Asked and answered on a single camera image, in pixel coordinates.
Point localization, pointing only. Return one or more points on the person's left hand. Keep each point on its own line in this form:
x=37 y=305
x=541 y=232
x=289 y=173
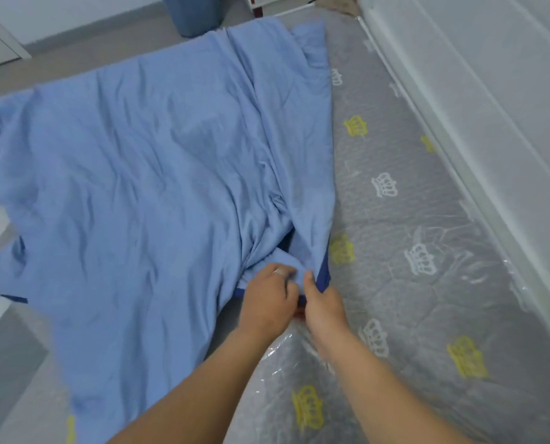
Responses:
x=265 y=305

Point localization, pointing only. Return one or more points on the person's right hand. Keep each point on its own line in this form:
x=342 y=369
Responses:
x=325 y=314

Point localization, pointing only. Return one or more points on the light blue sheet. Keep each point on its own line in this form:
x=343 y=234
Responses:
x=140 y=180

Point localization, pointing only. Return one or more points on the white wooden bed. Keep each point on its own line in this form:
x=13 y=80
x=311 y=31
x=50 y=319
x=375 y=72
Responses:
x=487 y=134

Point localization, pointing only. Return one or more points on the person's left forearm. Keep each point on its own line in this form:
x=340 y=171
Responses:
x=196 y=393

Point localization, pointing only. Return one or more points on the person's right forearm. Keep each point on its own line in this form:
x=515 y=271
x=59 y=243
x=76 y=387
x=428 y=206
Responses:
x=386 y=397

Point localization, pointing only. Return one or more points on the grey crown print mattress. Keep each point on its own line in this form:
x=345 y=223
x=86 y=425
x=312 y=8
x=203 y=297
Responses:
x=395 y=226

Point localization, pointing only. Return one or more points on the blue bin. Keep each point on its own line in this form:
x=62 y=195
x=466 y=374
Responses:
x=191 y=13

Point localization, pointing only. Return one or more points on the white nightstand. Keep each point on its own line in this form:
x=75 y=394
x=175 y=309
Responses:
x=279 y=3

